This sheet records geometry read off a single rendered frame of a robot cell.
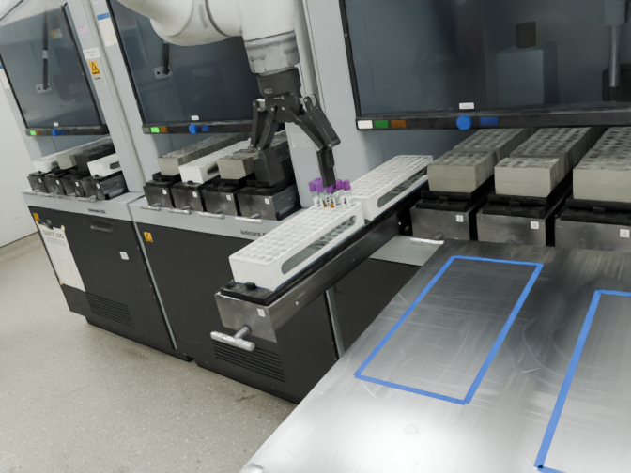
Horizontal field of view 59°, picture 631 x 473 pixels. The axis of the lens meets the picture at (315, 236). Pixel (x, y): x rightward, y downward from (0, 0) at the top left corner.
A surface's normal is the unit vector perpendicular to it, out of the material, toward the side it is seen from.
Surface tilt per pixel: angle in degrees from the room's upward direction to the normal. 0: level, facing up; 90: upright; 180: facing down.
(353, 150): 90
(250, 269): 90
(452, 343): 0
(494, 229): 90
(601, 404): 0
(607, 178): 90
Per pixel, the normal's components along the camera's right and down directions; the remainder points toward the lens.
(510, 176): -0.61, 0.40
